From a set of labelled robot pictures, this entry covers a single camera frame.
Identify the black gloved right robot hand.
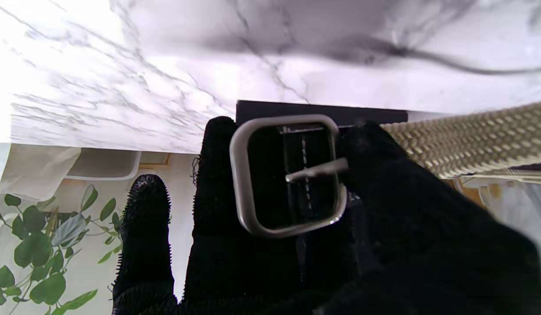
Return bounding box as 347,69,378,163
113,116,541,315

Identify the printed room scene backdrop curtain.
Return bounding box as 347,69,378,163
0,142,541,315

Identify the beige braided belt silver buckle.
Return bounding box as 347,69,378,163
230,100,541,239

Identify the black square storage box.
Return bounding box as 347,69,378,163
236,100,408,128

